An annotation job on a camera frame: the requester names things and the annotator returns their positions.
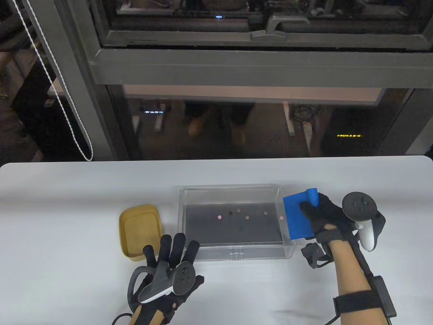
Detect black right forearm sensor box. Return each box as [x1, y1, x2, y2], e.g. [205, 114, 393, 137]
[371, 276, 397, 318]

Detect clear plastic drawer organizer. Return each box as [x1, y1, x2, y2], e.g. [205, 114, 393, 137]
[178, 184, 296, 262]

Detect person's left forearm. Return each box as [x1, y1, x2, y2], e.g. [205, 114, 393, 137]
[130, 303, 169, 325]

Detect black and white right controller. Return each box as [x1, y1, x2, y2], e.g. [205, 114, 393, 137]
[342, 192, 386, 252]

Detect grey metal window handle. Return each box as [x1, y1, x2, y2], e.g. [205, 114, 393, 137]
[250, 14, 310, 42]

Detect yellow bento box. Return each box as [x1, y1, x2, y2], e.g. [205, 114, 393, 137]
[118, 204, 164, 263]

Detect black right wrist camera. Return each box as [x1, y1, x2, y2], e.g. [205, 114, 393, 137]
[301, 242, 334, 269]

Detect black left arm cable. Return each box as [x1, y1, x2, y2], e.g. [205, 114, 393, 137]
[112, 313, 136, 325]

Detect grey metal window frame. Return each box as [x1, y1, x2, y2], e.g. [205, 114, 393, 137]
[29, 0, 433, 161]

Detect white bead blind cord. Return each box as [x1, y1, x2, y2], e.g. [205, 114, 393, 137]
[10, 0, 94, 162]

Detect person's right forearm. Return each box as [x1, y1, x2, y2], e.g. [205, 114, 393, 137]
[326, 237, 389, 325]

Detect person's left hand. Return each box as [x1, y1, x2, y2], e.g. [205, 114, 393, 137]
[128, 233, 205, 315]

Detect black right forearm strap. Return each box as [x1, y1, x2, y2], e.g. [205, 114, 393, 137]
[333, 289, 386, 319]

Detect person's right hand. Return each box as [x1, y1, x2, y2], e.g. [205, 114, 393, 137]
[299, 193, 356, 245]

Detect small buttons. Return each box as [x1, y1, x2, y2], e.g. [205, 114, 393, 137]
[216, 207, 285, 232]

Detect blue plastic scraper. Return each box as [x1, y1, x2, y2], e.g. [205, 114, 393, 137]
[282, 188, 319, 240]

